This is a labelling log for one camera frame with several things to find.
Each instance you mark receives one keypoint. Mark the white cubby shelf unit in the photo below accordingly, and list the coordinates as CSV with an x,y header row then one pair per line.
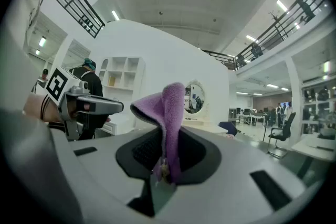
x,y
131,73

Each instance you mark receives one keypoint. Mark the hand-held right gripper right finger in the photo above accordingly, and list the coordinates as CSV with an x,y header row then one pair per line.
x,y
199,157

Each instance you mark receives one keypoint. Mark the person's left forearm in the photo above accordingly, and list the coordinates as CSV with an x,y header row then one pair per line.
x,y
32,108

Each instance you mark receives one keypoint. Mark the black wrist bands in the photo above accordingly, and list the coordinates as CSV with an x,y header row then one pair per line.
x,y
45,107

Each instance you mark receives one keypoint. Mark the purple fleece cloth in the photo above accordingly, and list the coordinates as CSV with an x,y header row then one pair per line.
x,y
172,112

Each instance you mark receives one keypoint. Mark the yellow book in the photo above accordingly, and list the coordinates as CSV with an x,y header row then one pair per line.
x,y
112,81

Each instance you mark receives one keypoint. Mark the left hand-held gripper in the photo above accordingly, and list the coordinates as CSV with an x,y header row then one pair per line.
x,y
59,85

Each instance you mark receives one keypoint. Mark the white storage shelf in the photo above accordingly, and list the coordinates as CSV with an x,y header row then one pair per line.
x,y
319,110

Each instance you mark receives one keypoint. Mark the white-framed oval mirror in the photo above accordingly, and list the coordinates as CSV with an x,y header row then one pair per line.
x,y
194,97

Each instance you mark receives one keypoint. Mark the person's white top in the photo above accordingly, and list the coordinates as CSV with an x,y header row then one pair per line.
x,y
29,154

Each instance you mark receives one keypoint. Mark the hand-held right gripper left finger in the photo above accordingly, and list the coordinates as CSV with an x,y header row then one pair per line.
x,y
143,150

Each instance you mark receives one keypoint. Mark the black balcony railing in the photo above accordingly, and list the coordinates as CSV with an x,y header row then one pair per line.
x,y
76,0
275,31

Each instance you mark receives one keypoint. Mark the blue chair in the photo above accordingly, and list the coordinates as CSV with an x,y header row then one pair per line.
x,y
229,128

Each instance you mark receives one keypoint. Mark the white desk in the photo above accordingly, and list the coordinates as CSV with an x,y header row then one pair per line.
x,y
315,145

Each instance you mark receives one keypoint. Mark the black coat rack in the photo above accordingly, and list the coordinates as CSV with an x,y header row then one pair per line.
x,y
273,16

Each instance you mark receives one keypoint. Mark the black office chair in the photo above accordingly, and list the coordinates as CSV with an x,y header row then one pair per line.
x,y
284,128

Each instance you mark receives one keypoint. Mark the white drawer cabinet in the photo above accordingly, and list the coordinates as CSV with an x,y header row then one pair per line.
x,y
115,126

